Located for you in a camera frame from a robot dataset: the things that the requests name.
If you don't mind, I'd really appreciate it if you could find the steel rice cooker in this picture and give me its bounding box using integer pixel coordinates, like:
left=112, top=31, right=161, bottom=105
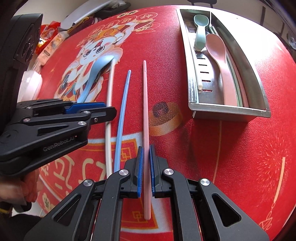
left=287, top=32, right=296, bottom=50

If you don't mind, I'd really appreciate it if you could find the pale snack packet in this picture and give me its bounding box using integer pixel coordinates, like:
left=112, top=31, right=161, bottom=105
left=37, top=31, right=69, bottom=66

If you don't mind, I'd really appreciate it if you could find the red snack bag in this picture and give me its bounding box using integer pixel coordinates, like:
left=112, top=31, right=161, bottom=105
left=35, top=21, right=61, bottom=55

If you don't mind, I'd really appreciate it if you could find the white folded board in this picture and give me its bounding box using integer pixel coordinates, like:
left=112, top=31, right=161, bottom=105
left=60, top=0, right=125, bottom=30

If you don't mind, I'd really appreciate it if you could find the green chopstick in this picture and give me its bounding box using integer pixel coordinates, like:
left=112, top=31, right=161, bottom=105
left=209, top=24, right=243, bottom=107
left=227, top=53, right=249, bottom=108

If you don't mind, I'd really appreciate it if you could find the light blue plastic spoon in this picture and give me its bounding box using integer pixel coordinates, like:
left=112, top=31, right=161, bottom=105
left=77, top=55, right=114, bottom=103

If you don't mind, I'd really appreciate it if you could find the white plastic lidded box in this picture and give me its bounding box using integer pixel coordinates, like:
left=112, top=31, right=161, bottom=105
left=17, top=70, right=43, bottom=102

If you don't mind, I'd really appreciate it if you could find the blue chopstick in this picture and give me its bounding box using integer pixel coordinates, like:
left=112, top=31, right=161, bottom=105
left=113, top=70, right=132, bottom=172

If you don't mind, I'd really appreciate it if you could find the red printed table mat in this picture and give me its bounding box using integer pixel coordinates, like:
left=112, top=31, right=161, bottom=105
left=39, top=5, right=295, bottom=240

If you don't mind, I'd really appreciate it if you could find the stainless steel utensil tray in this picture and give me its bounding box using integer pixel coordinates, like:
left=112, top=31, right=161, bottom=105
left=177, top=7, right=271, bottom=122

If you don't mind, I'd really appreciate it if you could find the pink plastic spoon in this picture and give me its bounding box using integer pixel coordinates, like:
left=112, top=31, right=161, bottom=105
left=206, top=34, right=237, bottom=106

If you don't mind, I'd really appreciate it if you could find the person's left hand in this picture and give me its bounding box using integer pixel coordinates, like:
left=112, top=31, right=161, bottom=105
left=1, top=169, right=44, bottom=205

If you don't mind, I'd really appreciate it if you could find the black round stool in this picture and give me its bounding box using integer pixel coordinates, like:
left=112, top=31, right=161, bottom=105
left=188, top=0, right=217, bottom=8

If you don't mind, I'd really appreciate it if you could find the beige chopstick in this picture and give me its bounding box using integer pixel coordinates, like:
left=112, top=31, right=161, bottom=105
left=196, top=52, right=203, bottom=90

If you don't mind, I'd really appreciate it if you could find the pink chopstick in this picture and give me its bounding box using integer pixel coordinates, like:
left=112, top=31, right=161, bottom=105
left=143, top=60, right=152, bottom=220

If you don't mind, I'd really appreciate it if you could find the green plastic spoon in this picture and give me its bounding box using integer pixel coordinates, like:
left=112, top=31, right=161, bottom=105
left=194, top=14, right=209, bottom=52

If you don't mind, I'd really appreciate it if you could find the cream white chopstick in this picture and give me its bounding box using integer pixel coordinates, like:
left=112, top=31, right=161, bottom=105
left=105, top=58, right=117, bottom=177

